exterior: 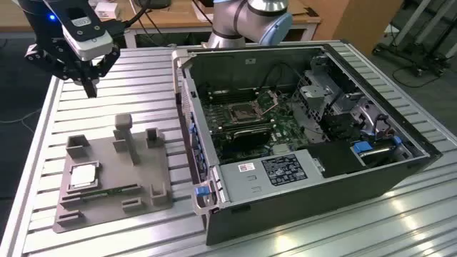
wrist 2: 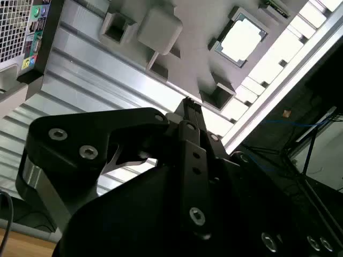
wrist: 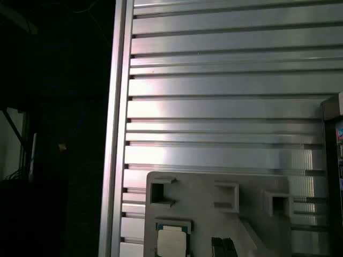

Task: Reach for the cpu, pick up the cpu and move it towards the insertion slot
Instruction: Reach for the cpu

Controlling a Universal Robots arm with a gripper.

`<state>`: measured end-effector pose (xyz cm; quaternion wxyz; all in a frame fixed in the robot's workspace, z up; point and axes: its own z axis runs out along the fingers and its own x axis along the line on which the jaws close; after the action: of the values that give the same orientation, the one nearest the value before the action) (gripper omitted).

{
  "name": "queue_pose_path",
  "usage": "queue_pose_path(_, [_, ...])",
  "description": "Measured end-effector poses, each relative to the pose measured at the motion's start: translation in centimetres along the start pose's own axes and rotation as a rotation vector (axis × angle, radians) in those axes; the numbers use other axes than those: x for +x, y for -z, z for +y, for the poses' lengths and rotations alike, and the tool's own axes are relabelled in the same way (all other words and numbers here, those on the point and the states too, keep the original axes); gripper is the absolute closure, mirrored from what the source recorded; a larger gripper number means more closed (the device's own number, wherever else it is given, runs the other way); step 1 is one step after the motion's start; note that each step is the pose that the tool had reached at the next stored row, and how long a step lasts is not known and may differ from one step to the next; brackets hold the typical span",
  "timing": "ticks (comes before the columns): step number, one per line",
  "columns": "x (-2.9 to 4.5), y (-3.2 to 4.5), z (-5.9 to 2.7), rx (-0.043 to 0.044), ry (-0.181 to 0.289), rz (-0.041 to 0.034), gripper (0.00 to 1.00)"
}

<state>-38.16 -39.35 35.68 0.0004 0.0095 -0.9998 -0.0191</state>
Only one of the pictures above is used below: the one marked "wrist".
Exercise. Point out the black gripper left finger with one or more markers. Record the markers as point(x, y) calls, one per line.
point(217, 249)

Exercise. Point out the black open PC case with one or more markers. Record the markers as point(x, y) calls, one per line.
point(331, 187)

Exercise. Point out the CPU with silver top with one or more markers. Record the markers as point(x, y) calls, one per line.
point(171, 241)

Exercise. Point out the grey parts rack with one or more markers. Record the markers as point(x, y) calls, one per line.
point(198, 198)

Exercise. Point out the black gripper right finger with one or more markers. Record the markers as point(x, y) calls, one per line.
point(230, 249)

